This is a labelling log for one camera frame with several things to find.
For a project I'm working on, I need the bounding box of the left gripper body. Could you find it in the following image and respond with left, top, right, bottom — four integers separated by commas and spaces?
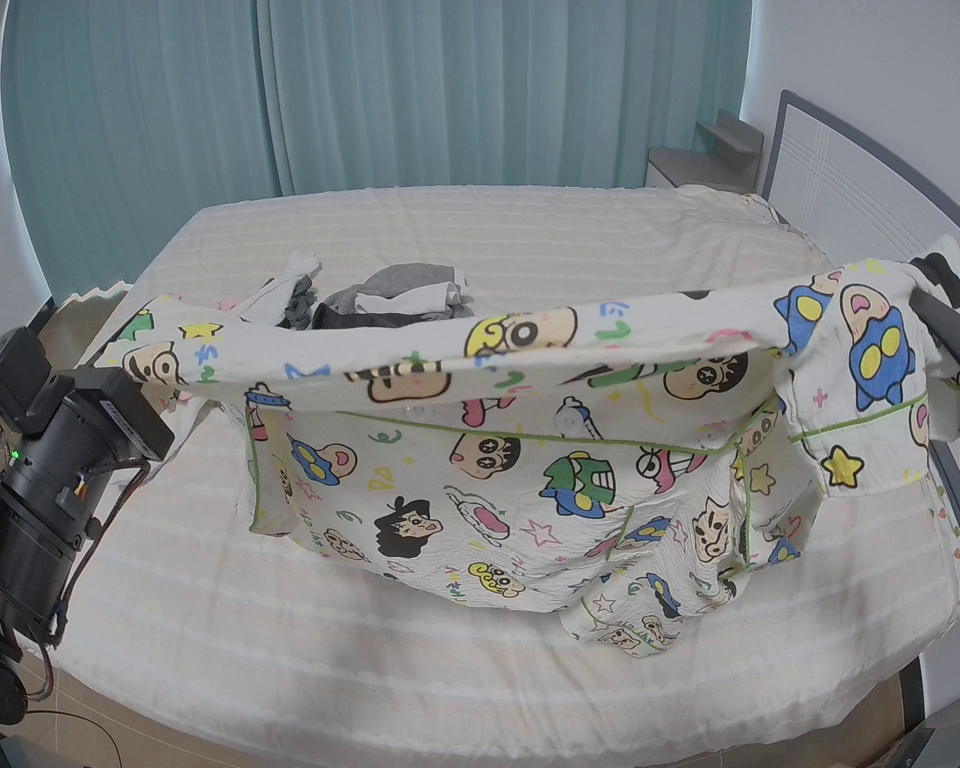
15, 367, 177, 520

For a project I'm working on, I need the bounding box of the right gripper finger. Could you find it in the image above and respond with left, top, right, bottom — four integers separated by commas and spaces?
909, 288, 960, 354

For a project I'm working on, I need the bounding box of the white printed pyjama top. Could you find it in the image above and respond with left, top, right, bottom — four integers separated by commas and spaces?
93, 255, 960, 661

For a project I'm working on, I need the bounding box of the pile of clothes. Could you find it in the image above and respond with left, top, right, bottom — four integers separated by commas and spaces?
240, 251, 477, 335

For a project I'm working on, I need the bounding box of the grey bedside table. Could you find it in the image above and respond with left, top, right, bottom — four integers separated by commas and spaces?
646, 108, 766, 189

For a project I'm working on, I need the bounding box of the blue-green curtain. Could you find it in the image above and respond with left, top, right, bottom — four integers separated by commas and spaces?
0, 0, 759, 297

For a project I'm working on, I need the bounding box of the bed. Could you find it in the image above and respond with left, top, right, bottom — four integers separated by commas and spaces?
46, 90, 960, 762

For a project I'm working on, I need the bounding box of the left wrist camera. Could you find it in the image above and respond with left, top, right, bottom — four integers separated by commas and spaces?
0, 327, 76, 440

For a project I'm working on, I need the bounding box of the black cable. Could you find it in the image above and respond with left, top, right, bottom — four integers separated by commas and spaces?
45, 463, 145, 648

